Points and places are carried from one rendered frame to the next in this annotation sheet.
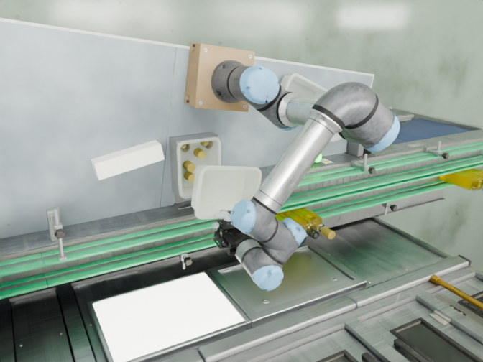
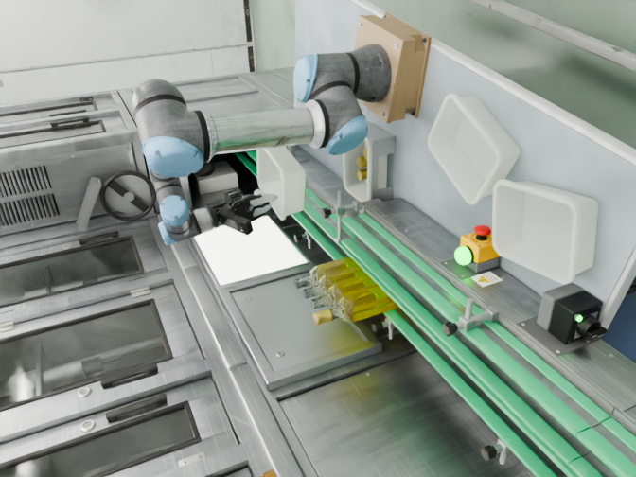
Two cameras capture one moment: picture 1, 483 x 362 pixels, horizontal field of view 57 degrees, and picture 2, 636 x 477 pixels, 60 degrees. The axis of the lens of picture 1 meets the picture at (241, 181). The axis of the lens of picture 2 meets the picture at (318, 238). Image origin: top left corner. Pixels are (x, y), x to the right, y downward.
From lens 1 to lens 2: 2.15 m
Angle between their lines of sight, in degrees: 84
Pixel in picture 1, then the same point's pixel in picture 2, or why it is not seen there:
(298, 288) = (267, 323)
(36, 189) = not seen: hidden behind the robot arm
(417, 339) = (166, 424)
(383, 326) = (197, 397)
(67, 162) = not seen: hidden behind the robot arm
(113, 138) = not seen: hidden behind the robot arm
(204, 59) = (360, 36)
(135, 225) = (315, 185)
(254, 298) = (255, 292)
